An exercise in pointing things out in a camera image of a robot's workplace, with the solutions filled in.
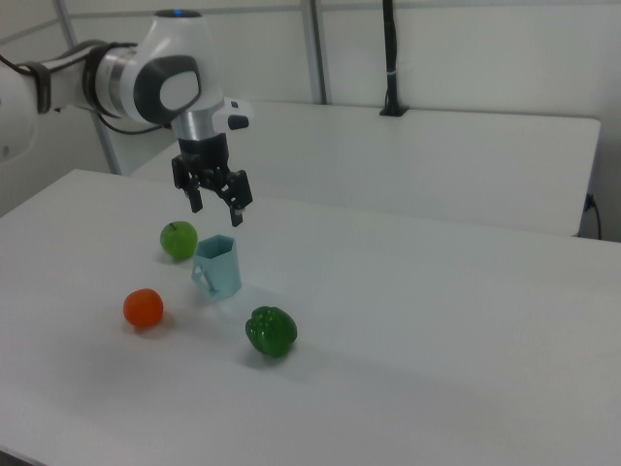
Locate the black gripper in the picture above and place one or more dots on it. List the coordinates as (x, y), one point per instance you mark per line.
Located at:
(204, 155)

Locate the light blue faceted mug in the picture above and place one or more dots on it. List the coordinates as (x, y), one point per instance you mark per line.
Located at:
(220, 272)

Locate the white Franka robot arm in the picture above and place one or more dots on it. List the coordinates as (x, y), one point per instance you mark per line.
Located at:
(160, 73)

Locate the green apple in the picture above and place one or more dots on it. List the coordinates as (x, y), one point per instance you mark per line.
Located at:
(179, 241)

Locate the orange fruit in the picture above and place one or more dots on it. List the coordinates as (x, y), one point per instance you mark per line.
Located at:
(143, 308)

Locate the green bell pepper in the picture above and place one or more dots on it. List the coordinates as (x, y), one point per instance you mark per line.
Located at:
(271, 332)

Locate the white side table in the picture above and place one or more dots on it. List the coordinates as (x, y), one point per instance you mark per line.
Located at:
(388, 165)

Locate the aluminium partition post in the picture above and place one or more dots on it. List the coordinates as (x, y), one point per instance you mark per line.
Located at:
(318, 53)
(107, 145)

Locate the black camera pole with clamp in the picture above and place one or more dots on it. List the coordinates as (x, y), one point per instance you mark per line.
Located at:
(391, 58)

